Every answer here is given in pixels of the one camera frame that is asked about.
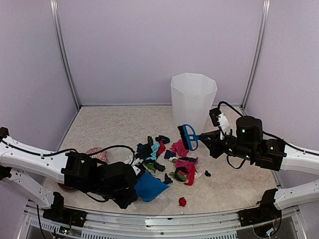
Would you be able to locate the small red paper ball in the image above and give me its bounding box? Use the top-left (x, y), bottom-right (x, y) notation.
top-left (178, 197), bottom-right (187, 207)

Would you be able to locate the blue dustpan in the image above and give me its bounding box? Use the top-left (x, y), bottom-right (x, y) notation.
top-left (134, 172), bottom-right (169, 202)

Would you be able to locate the aluminium corner post right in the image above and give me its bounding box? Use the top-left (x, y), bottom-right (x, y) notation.
top-left (241, 0), bottom-right (271, 112)

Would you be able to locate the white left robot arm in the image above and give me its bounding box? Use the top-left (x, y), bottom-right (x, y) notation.
top-left (0, 127), bottom-right (139, 222)

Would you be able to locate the red paper scrap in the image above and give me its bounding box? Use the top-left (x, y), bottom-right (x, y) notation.
top-left (157, 141), bottom-right (166, 155)

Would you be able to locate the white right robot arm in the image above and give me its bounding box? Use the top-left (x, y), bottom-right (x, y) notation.
top-left (198, 130), bottom-right (319, 221)

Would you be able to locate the aluminium front rail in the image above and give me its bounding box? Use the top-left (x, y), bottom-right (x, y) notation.
top-left (17, 201), bottom-right (306, 239)

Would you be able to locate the green black paper scrap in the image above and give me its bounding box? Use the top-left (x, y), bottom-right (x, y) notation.
top-left (169, 170), bottom-right (187, 182)

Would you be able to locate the aluminium corner post left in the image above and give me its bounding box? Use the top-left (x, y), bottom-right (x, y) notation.
top-left (49, 0), bottom-right (82, 111)

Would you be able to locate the aluminium corner post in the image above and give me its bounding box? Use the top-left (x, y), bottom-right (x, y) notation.
top-left (49, 0), bottom-right (82, 111)
top-left (241, 0), bottom-right (271, 112)

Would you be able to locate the blue hand brush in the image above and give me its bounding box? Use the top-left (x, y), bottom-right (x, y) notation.
top-left (177, 124), bottom-right (199, 151)

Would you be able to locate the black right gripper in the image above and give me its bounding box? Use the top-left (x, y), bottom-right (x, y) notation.
top-left (200, 129), bottom-right (255, 161)

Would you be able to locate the dark red floral bowl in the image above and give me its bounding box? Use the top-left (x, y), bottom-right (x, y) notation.
top-left (58, 183), bottom-right (76, 191)

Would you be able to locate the red white patterned bowl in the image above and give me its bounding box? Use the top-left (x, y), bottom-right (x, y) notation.
top-left (86, 147), bottom-right (108, 163)

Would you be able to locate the navy curled paper scrap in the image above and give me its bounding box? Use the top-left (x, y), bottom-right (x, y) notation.
top-left (163, 173), bottom-right (173, 185)

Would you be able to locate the white translucent plastic bin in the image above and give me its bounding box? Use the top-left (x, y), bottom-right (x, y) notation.
top-left (170, 73), bottom-right (217, 133)

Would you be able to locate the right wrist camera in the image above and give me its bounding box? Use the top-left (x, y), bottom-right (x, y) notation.
top-left (209, 108), bottom-right (232, 138)

